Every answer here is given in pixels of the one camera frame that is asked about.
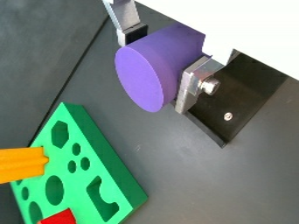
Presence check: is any red rectangular block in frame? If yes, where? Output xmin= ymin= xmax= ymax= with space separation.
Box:
xmin=38 ymin=208 xmax=78 ymax=224

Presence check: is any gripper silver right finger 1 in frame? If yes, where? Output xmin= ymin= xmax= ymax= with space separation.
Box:
xmin=175 ymin=56 xmax=223 ymax=114

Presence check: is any green foam shape-sorter board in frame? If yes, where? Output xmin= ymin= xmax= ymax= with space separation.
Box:
xmin=11 ymin=102 xmax=147 ymax=224

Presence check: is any black curved cradle stand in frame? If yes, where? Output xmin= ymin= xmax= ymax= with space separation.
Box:
xmin=186 ymin=53 xmax=287 ymax=148

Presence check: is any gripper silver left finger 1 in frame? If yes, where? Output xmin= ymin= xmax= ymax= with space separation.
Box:
xmin=102 ymin=0 xmax=148 ymax=46

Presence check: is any yellow star prism block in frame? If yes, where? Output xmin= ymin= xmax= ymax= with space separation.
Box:
xmin=0 ymin=147 xmax=50 ymax=184

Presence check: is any purple cylinder block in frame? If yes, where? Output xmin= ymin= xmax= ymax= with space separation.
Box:
xmin=115 ymin=23 xmax=206 ymax=112

